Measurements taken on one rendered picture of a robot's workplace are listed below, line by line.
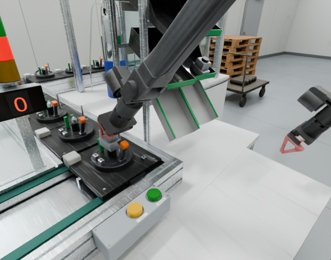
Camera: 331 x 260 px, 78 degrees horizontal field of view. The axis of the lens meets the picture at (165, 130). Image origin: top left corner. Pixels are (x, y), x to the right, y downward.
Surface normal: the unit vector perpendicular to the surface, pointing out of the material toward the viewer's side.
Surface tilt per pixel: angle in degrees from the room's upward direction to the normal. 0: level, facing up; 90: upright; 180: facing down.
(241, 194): 0
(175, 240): 0
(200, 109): 45
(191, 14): 83
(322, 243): 0
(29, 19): 90
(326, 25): 90
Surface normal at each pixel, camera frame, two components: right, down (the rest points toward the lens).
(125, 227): 0.01, -0.88
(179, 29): -0.63, 0.25
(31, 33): 0.65, 0.37
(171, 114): 0.44, -0.35
